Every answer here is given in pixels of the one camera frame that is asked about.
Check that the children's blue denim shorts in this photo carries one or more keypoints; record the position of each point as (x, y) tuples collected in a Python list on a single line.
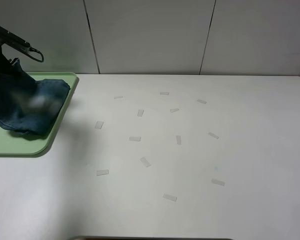
[(29, 106)]

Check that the light green plastic tray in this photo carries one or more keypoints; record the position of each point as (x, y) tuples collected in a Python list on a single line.
[(30, 145)]

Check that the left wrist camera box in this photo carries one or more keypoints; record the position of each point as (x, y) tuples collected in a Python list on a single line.
[(14, 41)]

